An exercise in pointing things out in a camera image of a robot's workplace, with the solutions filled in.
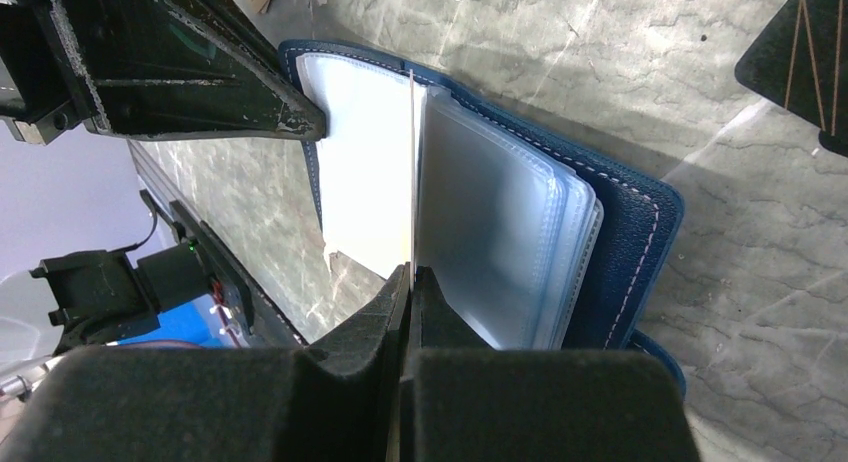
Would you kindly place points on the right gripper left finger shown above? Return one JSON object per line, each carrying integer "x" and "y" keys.
{"x": 329, "y": 401}

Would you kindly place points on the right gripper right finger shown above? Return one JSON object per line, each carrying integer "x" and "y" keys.
{"x": 460, "y": 400}

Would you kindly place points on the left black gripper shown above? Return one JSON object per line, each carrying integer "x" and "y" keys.
{"x": 149, "y": 70}

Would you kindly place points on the blue leather card holder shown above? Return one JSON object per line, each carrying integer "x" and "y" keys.
{"x": 536, "y": 241}

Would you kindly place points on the black card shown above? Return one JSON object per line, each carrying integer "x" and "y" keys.
{"x": 799, "y": 62}

